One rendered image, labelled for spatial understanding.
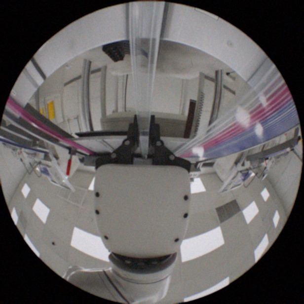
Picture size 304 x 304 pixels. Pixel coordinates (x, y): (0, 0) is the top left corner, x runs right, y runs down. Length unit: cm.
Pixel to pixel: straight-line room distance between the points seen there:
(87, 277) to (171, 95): 205
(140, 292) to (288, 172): 856
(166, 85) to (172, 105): 44
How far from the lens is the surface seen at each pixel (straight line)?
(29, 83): 15
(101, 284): 15
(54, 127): 36
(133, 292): 15
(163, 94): 191
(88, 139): 25
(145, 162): 34
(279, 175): 858
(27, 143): 110
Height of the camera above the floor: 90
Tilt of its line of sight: 33 degrees up
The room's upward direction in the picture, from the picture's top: 176 degrees counter-clockwise
